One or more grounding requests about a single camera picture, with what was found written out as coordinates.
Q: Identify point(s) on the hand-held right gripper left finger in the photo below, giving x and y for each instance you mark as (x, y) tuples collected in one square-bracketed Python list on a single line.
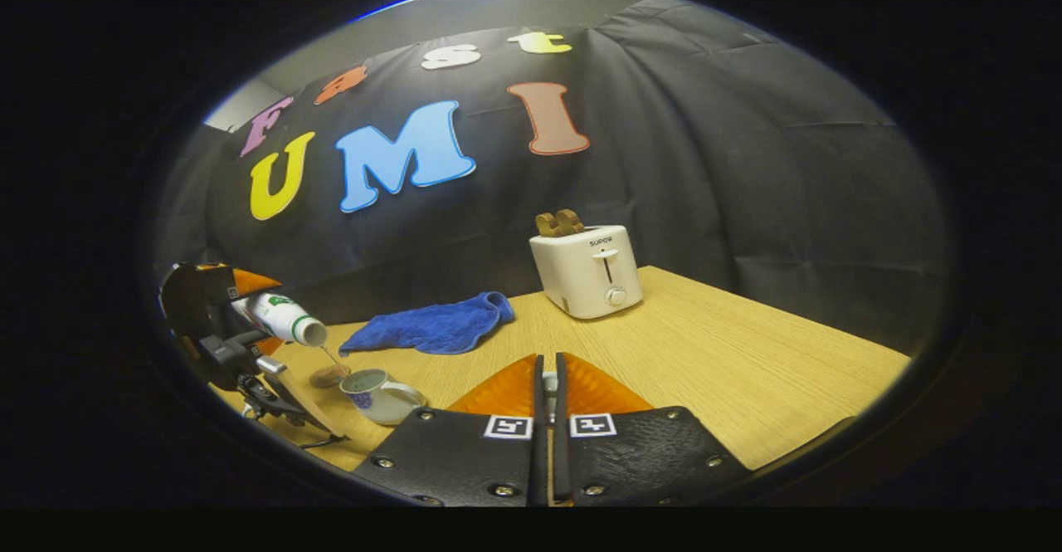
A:
[(539, 452)]

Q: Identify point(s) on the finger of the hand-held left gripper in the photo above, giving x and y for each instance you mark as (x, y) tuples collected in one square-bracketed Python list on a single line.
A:
[(269, 345), (253, 281)]

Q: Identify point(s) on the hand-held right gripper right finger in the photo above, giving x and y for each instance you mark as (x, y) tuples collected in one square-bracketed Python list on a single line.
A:
[(562, 452)]

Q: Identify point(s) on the white green-label water bottle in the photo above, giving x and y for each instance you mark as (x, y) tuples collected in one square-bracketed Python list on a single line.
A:
[(282, 318)]

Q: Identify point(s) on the white teacup lid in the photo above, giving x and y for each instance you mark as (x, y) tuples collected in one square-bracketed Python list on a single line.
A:
[(549, 386)]

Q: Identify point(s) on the round brown coaster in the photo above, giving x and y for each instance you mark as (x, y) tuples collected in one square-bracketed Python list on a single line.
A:
[(328, 378)]

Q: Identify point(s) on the white blue-patterned teacup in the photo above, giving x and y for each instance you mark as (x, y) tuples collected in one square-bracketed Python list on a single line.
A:
[(386, 403)]

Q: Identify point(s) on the blue towel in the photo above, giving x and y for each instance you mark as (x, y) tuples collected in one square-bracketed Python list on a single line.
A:
[(431, 328)]

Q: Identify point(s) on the white toaster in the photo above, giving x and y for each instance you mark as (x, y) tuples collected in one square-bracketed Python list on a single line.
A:
[(585, 278)]

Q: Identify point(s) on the brown bread slice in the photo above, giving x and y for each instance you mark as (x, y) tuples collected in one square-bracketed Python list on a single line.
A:
[(547, 226), (571, 222)]

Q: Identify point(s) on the black backdrop cloth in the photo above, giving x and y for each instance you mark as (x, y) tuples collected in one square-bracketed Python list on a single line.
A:
[(705, 162)]

